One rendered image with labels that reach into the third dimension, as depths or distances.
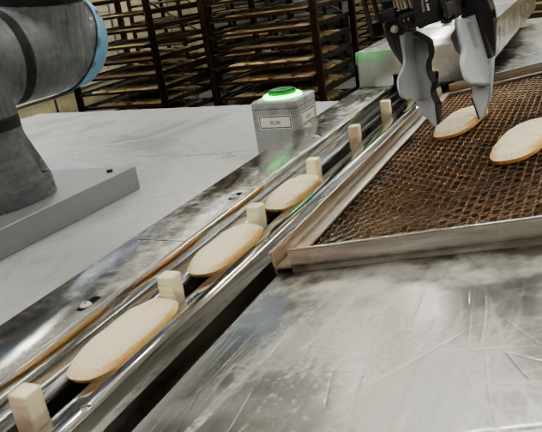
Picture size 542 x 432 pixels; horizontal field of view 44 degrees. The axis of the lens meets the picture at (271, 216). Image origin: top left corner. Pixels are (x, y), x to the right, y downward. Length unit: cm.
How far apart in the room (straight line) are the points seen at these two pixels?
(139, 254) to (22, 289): 15
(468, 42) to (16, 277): 47
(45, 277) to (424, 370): 46
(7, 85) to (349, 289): 57
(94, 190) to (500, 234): 57
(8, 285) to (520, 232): 48
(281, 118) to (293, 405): 68
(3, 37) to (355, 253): 56
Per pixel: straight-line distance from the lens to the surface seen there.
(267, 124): 93
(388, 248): 37
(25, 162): 82
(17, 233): 76
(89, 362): 42
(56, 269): 68
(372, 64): 112
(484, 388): 25
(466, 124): 63
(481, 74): 63
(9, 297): 64
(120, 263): 54
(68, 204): 80
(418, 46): 65
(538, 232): 35
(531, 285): 32
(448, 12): 57
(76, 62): 90
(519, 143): 51
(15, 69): 84
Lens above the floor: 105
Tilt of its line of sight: 20 degrees down
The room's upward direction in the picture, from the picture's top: 9 degrees counter-clockwise
